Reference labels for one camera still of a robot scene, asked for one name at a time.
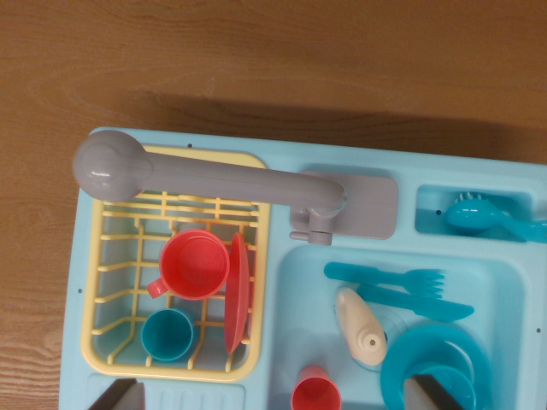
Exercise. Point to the cream detergent bottle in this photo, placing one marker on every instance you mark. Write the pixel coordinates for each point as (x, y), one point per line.
(359, 324)

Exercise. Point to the grey toy faucet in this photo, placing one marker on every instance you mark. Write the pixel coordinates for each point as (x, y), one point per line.
(213, 177)

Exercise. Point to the teal toy knife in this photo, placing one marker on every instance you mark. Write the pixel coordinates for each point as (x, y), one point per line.
(427, 306)

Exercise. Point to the teal toy bowl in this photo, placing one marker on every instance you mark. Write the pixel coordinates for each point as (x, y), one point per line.
(463, 390)

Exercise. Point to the red toy plate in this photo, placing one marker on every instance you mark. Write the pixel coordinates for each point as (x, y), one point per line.
(237, 294)

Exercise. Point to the teal toy fork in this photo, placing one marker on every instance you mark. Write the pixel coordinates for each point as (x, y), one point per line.
(367, 275)

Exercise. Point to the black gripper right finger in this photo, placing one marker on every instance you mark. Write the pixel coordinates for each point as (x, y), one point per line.
(427, 397)

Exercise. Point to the teal dish brush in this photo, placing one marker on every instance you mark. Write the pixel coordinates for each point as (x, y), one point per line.
(470, 218)

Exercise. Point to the red toy tumbler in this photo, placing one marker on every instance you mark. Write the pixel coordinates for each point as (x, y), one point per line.
(316, 390)

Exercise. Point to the teal toy plate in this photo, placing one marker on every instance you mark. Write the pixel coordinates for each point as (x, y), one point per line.
(410, 350)

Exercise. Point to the light blue toy sink unit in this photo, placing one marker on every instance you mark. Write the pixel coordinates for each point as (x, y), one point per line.
(299, 299)

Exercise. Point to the teal toy cup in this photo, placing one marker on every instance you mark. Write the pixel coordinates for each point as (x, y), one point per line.
(166, 335)

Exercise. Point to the yellow dish rack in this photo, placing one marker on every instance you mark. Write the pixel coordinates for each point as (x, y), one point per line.
(261, 256)

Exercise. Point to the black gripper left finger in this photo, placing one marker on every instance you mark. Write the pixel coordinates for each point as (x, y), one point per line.
(124, 397)

